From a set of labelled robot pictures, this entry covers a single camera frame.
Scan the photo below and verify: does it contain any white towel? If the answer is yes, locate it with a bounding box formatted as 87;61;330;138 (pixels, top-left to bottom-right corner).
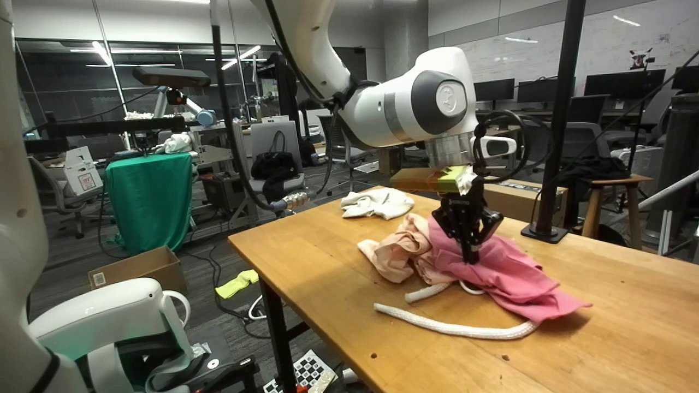
339;185;417;223

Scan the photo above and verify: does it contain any black horizontal bar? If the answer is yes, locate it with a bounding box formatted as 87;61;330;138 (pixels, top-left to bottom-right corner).
41;113;196;140

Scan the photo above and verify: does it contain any white rope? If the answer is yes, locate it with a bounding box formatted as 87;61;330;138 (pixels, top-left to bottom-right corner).
371;280;542;343

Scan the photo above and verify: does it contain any pink cloth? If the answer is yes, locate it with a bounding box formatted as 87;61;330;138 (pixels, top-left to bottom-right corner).
423;216;594;326

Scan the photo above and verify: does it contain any green cloth cover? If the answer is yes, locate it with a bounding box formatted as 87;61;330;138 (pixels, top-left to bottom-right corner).
100;150;196;256

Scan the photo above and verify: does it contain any wide black computer monitor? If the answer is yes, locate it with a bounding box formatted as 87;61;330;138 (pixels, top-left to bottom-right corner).
582;69;669;104

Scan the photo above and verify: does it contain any peach printed cloth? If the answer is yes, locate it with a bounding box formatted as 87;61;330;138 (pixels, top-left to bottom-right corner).
355;213;457;289

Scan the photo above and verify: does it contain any small white background robot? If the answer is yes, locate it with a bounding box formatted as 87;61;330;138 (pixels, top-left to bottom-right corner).
148;85;217;158

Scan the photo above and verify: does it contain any olive wrist camera mount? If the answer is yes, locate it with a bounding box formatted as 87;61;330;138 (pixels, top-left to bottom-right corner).
435;165;477;196

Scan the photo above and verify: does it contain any black flat overhead panel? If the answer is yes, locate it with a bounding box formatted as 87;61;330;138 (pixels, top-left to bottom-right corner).
131;63;213;93

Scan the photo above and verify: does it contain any grey metal handrail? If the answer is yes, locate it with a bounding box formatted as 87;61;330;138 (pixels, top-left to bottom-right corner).
637;168;699;259

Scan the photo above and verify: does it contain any grey office chair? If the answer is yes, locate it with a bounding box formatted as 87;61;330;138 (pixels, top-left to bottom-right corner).
228;118;310;220

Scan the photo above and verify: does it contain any white floor cable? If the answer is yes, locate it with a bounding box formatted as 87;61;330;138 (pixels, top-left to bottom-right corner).
244;292;268;324

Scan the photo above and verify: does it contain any wooden stool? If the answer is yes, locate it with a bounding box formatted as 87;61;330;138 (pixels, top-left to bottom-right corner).
578;172;654;251

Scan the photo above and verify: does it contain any dark office chair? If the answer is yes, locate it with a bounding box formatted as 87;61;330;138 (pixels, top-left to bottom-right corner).
525;118;618;183

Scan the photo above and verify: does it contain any black pole stand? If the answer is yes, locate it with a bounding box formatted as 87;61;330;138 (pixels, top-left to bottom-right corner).
519;0;589;248

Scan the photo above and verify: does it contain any small open cardboard box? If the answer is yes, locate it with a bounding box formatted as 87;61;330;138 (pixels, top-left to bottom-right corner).
84;245;188;296

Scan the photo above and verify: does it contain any checkerboard calibration board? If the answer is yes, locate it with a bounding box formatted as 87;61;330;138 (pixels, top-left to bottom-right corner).
288;348;341;393

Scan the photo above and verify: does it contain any yellow green floor object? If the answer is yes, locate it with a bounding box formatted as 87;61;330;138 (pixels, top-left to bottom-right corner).
213;267;262;301

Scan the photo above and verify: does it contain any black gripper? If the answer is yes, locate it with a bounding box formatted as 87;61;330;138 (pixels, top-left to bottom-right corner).
430;192;506;267

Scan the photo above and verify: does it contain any white paper sign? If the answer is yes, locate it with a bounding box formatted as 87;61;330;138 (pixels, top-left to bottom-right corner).
60;144;105;199

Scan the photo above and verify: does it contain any black bag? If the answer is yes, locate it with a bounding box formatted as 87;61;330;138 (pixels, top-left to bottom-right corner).
555;153;628;185

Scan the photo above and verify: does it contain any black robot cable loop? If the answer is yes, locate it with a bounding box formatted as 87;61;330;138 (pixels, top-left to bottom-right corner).
469;108;530;185

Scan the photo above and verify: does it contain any black handbag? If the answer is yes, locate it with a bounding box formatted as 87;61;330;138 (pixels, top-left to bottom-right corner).
249;148;300;219

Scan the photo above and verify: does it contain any cardboard box with black tape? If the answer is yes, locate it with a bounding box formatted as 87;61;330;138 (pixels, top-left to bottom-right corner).
476;172;569;226

